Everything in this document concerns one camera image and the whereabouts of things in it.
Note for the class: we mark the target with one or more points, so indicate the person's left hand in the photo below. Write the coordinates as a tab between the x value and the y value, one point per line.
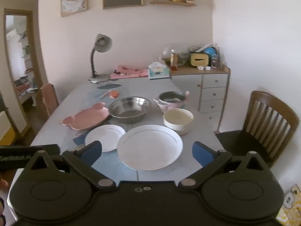
2	184

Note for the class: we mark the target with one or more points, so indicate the wooden wall shelf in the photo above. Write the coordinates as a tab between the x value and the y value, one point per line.
172	3

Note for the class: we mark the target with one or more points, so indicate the small white plate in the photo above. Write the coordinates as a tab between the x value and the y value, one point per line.
105	136

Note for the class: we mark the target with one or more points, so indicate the stainless steel bowl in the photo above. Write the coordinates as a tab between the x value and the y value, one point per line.
129	113

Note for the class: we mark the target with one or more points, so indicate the cream bowl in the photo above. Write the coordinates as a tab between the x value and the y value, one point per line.
178	127

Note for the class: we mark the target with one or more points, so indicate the white drawer cabinet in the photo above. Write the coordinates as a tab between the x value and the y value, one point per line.
214	94

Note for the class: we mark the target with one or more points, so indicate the blue globe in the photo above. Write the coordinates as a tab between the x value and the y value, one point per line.
210	51

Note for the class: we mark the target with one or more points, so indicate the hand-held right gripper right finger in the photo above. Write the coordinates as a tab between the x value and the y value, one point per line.
201	153

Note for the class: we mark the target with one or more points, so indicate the yellow printed box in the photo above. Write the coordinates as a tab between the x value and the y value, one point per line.
291	202

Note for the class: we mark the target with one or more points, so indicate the yellow tissue holder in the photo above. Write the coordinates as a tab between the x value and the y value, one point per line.
199	60

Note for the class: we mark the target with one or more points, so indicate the large white plate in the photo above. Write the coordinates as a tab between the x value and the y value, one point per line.
148	148

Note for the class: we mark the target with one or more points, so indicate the pink folded cloth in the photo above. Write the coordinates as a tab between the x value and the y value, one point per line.
127	74

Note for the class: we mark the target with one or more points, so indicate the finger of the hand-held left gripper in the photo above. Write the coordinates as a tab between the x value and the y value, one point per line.
47	147

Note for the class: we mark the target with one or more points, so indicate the pink pen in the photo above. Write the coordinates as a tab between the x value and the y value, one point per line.
104	94

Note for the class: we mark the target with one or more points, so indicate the grey desk lamp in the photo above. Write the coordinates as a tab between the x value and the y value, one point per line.
102	43

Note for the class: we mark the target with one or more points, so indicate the pink chair cover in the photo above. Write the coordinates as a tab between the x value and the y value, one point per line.
50	98

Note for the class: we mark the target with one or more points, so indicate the amber glass bottle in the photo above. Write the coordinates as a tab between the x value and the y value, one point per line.
174	62

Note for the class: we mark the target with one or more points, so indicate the sofa with white yellow cover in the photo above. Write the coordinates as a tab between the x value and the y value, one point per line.
8	131

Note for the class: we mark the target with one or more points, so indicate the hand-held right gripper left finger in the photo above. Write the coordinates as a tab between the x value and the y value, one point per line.
93	152

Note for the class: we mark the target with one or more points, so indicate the dark wooden slatted chair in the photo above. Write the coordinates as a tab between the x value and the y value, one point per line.
255	96

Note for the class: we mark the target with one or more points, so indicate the pink bear-shaped plate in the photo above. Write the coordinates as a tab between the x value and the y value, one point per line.
87	119

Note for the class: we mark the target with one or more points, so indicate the wood framed mirror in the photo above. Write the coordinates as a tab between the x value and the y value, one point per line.
21	51

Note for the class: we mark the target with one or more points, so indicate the tissue box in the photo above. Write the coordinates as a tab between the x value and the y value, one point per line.
158	74

